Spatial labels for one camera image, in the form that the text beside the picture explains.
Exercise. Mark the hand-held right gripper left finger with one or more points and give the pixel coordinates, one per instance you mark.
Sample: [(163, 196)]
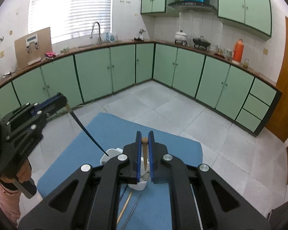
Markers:
[(139, 159)]

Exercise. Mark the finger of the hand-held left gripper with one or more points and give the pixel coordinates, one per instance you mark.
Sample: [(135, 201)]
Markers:
[(48, 99), (55, 105)]

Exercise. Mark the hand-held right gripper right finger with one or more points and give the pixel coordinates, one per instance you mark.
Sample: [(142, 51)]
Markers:
[(151, 159)]

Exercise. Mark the brown wooden chopstick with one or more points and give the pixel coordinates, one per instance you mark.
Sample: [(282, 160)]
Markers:
[(145, 148)]

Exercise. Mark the white divided utensil holder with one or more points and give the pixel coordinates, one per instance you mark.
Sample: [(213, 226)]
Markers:
[(111, 152)]

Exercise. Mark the dark blue chopstick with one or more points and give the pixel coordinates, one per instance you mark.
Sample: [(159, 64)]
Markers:
[(86, 131)]

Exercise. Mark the person's left hand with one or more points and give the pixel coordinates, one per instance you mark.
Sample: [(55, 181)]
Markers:
[(24, 172)]

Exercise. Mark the blue tablecloth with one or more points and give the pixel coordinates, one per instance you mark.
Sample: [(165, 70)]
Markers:
[(175, 146)]

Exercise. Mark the red cloth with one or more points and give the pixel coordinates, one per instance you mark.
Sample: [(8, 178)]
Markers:
[(50, 55)]

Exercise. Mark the grey chopstick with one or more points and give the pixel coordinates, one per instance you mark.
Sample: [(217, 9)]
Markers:
[(133, 207)]

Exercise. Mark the light wooden chopstick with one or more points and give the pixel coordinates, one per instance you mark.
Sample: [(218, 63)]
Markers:
[(124, 208)]

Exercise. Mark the brown cardboard panel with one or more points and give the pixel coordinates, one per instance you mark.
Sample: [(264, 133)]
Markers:
[(32, 49)]

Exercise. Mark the person's left leg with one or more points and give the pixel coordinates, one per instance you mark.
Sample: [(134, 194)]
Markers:
[(3, 198)]

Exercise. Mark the green base kitchen cabinets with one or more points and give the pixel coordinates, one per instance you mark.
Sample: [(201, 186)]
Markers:
[(124, 64)]

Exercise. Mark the metal kitchen faucet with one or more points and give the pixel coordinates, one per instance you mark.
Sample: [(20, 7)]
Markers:
[(98, 32)]

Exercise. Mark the plastic bottles by sink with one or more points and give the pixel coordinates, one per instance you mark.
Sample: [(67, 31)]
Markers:
[(111, 37)]

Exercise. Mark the white window blinds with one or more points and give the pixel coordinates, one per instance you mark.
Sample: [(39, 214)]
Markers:
[(69, 9)]

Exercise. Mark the small dark figurine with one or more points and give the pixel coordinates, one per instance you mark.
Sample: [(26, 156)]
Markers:
[(142, 34)]

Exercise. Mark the white lidded pot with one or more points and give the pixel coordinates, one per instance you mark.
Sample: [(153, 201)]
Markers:
[(181, 37)]

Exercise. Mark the stacked glass bowls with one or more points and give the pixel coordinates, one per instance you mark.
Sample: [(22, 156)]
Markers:
[(213, 48)]

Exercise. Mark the black wok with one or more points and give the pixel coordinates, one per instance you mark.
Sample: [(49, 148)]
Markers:
[(201, 42)]

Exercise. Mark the patterned cup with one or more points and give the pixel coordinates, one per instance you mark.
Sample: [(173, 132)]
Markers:
[(227, 54)]

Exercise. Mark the glass jar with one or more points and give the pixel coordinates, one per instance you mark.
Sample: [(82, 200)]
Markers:
[(246, 63)]

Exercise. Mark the orange thermos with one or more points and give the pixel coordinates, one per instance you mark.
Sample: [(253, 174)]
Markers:
[(238, 50)]

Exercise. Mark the dark range hood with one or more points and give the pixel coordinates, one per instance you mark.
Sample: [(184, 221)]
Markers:
[(192, 4)]

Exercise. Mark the wall socket pair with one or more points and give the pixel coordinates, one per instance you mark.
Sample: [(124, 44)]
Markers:
[(124, 2)]

